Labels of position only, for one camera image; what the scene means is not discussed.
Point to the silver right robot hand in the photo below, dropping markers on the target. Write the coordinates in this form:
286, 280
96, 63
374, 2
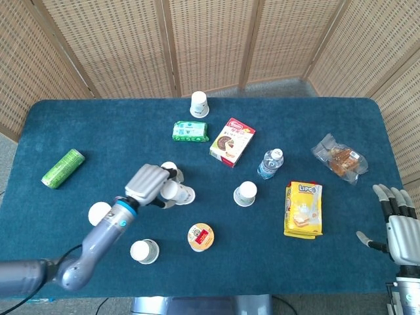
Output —
403, 236

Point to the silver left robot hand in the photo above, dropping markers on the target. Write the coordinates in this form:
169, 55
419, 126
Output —
147, 183

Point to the white cup blue flower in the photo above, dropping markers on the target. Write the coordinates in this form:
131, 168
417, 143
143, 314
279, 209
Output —
178, 193
168, 165

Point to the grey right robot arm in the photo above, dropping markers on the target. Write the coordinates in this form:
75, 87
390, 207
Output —
410, 295

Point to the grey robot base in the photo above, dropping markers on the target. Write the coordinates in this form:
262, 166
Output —
203, 306

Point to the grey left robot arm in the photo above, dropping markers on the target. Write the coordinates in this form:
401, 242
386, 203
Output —
105, 233

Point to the stacked white paper cups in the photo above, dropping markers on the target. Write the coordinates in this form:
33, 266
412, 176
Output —
144, 252

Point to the white cup green flower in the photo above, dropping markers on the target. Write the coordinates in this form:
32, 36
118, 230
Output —
245, 193
98, 213

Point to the green tissue pack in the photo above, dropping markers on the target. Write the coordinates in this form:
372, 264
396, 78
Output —
190, 131

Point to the red lid instant cup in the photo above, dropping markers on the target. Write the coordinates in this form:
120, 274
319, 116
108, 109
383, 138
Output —
201, 236

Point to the green drink can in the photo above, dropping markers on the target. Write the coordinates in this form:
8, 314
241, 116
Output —
62, 169

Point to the red white cookie box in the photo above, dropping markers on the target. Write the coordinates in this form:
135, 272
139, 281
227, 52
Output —
231, 142

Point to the white cup blue print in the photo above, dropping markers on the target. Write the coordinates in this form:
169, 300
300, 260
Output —
199, 103

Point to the clear bag of pastry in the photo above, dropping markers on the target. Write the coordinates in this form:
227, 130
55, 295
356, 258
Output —
341, 159

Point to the yellow snack bag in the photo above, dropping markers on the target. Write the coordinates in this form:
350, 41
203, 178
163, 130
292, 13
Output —
303, 210

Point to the clear water bottle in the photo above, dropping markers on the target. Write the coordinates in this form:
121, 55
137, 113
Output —
270, 164

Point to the blue felt table cloth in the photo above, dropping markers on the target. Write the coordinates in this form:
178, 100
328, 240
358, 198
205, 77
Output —
295, 131

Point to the woven folding screen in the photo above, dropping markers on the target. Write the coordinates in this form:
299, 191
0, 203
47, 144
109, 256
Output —
210, 39

